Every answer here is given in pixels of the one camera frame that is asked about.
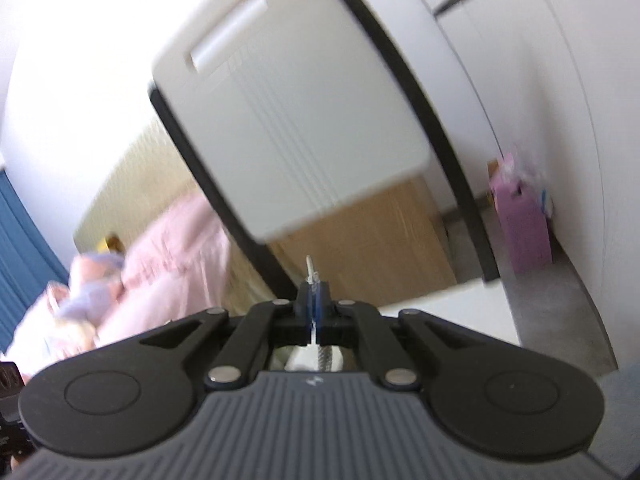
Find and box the wooden bedside drawer cabinet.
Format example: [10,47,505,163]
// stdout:
[267,177,459,307]

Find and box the blue curtain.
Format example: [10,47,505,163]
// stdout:
[0,167,71,357]

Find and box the white and brown sneaker shoe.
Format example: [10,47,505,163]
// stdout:
[270,344,357,374]

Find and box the white shoelace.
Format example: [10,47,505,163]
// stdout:
[304,255,347,374]

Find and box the pink cardboard box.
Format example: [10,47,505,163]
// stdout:
[487,152,555,274]

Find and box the pink blanket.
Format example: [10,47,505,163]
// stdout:
[5,192,297,362]

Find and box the white chair with black frame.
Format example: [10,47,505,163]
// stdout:
[147,0,524,351]

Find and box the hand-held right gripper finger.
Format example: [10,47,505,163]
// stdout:
[314,281,484,391]
[139,281,315,391]

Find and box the cream quilted headboard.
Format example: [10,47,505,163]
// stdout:
[74,114,212,257]

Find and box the pastel plush pillow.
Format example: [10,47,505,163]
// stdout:
[44,249,127,352]

